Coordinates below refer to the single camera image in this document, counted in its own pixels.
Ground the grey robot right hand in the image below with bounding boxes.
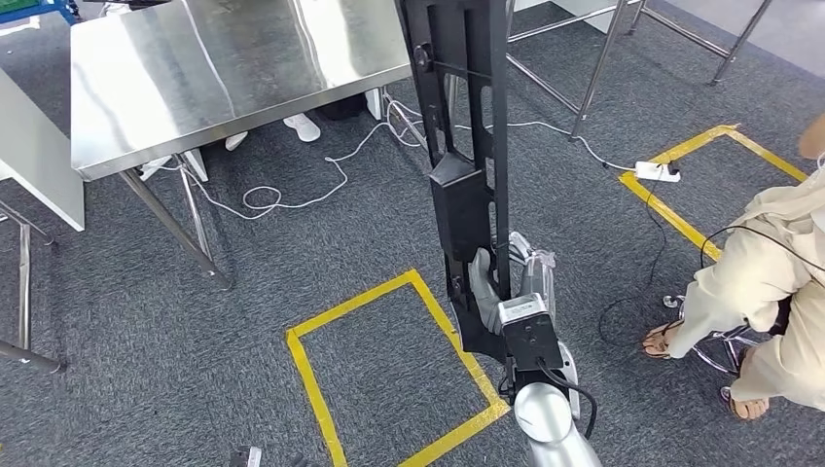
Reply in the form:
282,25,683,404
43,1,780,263
468,232,556,305

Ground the black plastic frame part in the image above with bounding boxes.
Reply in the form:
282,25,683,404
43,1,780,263
394,0,514,366

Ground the stainless steel workbench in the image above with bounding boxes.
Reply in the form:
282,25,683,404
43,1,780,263
69,0,428,291

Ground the yellow floor tape square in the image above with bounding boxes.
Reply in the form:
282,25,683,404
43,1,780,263
618,124,808,263
286,269,512,467

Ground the white power strip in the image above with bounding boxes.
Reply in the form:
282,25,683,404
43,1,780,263
634,161,683,184

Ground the chrome stool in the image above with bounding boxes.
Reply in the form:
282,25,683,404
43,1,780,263
664,293,794,379

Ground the steel table with white panel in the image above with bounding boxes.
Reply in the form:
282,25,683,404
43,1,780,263
0,67,87,377
505,0,774,141

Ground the person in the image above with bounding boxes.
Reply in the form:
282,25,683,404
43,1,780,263
642,112,825,421

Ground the right wrist camera pale box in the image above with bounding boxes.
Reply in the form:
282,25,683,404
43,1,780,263
497,293,566,388

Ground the black floor cable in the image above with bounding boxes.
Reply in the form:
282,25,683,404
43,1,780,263
597,168,825,346

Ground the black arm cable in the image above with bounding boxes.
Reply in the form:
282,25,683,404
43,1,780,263
499,359,599,442

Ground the white floor cable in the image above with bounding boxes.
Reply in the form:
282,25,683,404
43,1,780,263
154,96,639,222

